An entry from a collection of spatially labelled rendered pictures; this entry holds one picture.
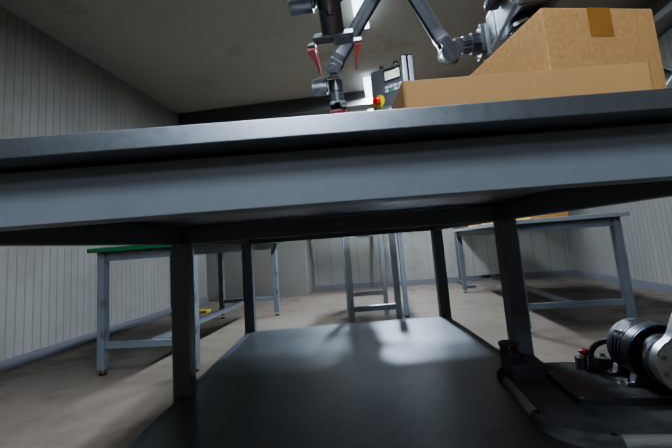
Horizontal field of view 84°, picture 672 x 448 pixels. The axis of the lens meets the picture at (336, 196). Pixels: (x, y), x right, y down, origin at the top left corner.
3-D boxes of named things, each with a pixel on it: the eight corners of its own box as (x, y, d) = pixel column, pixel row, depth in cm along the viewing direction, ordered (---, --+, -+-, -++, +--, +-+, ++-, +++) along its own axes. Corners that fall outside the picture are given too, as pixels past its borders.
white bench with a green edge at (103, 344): (219, 317, 420) (217, 245, 430) (285, 313, 410) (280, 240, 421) (85, 378, 233) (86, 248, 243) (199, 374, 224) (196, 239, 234)
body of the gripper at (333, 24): (315, 41, 101) (310, 10, 97) (353, 35, 100) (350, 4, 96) (313, 45, 95) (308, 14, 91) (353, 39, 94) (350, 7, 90)
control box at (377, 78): (383, 117, 178) (379, 79, 180) (416, 107, 168) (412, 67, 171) (372, 112, 170) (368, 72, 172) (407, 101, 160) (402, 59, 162)
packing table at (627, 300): (459, 292, 470) (451, 229, 479) (526, 288, 460) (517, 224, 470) (520, 336, 253) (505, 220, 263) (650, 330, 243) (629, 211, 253)
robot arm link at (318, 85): (336, 61, 151) (338, 65, 159) (308, 66, 152) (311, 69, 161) (340, 92, 153) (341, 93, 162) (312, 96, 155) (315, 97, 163)
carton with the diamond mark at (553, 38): (479, 177, 97) (466, 77, 100) (563, 172, 100) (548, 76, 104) (562, 146, 67) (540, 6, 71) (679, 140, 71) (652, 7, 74)
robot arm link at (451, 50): (403, -50, 140) (401, -39, 150) (373, -26, 143) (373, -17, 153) (466, 53, 145) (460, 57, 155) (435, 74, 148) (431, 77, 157)
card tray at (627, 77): (376, 172, 69) (374, 151, 69) (519, 161, 69) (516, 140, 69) (405, 117, 39) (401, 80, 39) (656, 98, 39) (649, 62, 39)
